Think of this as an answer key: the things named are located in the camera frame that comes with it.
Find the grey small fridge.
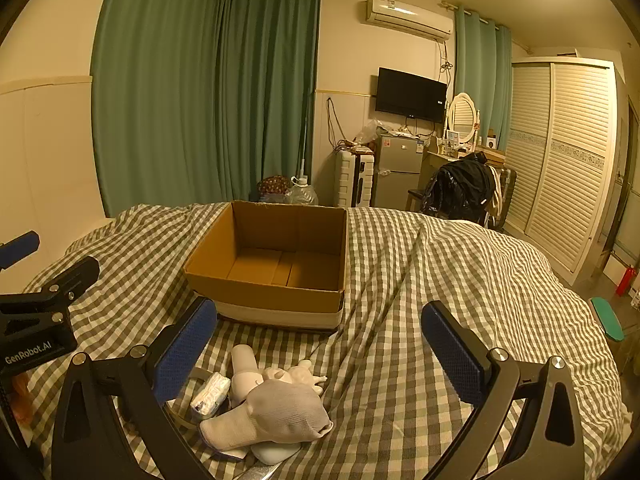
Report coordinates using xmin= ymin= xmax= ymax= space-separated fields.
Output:
xmin=373 ymin=132 xmax=426 ymax=209

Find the white knitted glove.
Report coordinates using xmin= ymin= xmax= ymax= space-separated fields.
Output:
xmin=199 ymin=379 xmax=335 ymax=449

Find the red fire extinguisher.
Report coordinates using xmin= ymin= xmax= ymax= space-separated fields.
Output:
xmin=615 ymin=264 xmax=639 ymax=297

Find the dark wooden chair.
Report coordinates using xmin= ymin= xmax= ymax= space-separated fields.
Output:
xmin=405 ymin=187 xmax=432 ymax=212

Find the wide green curtain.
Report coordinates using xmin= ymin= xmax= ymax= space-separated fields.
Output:
xmin=215 ymin=0 xmax=322 ymax=202
xmin=90 ymin=0 xmax=224 ymax=218

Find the large clear water bottle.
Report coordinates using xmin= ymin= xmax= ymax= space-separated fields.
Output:
xmin=284 ymin=175 xmax=320 ymax=206

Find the brown cardboard box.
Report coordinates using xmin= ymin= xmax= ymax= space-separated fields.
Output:
xmin=182 ymin=200 xmax=350 ymax=332

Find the hanging wall cable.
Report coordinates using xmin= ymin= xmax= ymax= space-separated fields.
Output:
xmin=326 ymin=97 xmax=347 ymax=150

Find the white louvred wardrobe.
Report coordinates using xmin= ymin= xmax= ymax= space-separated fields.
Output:
xmin=502 ymin=57 xmax=629 ymax=282

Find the patterned dark bag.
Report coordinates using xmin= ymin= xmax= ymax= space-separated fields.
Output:
xmin=256 ymin=175 xmax=291 ymax=205

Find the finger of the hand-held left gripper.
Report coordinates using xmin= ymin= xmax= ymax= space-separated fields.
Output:
xmin=0 ymin=230 xmax=41 ymax=269
xmin=0 ymin=255 xmax=101 ymax=312

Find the clear tape roll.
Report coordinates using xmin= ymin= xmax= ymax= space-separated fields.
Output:
xmin=169 ymin=367 xmax=227 ymax=429

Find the white toy figure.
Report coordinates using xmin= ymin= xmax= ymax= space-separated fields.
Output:
xmin=262 ymin=359 xmax=329 ymax=397

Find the white ribbed suitcase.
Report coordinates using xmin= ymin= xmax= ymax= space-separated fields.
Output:
xmin=333 ymin=150 xmax=376 ymax=209

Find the white cylindrical bottle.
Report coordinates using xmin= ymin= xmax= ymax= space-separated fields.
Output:
xmin=229 ymin=343 xmax=264 ymax=407

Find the white oval mirror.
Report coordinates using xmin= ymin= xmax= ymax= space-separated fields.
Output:
xmin=444 ymin=92 xmax=481 ymax=154

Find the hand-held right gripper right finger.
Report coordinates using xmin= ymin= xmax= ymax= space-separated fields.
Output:
xmin=421 ymin=300 xmax=587 ymax=480

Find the black wall television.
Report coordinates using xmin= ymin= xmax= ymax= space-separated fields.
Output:
xmin=375 ymin=66 xmax=449 ymax=122

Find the white rounded plastic object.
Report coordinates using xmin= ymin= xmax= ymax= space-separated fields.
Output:
xmin=250 ymin=440 xmax=301 ymax=465

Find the white tissue packet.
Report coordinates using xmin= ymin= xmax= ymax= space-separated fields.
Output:
xmin=190 ymin=372 xmax=232 ymax=419

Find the white air conditioner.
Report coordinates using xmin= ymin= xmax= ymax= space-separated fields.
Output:
xmin=364 ymin=0 xmax=454 ymax=42

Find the beige dressing table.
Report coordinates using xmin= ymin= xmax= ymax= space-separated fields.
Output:
xmin=421 ymin=146 xmax=507 ymax=181

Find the narrow green curtain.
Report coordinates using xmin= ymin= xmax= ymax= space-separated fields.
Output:
xmin=452 ymin=5 xmax=514 ymax=152

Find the green checked blanket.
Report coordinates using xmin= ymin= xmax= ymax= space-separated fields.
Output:
xmin=22 ymin=202 xmax=634 ymax=480

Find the clear plastic bag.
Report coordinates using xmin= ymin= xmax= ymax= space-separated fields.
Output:
xmin=355 ymin=118 xmax=384 ymax=147

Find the black jacket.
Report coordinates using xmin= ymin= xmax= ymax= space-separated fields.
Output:
xmin=423 ymin=157 xmax=499 ymax=222

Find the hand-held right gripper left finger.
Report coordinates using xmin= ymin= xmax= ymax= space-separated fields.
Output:
xmin=50 ymin=296 xmax=219 ymax=480

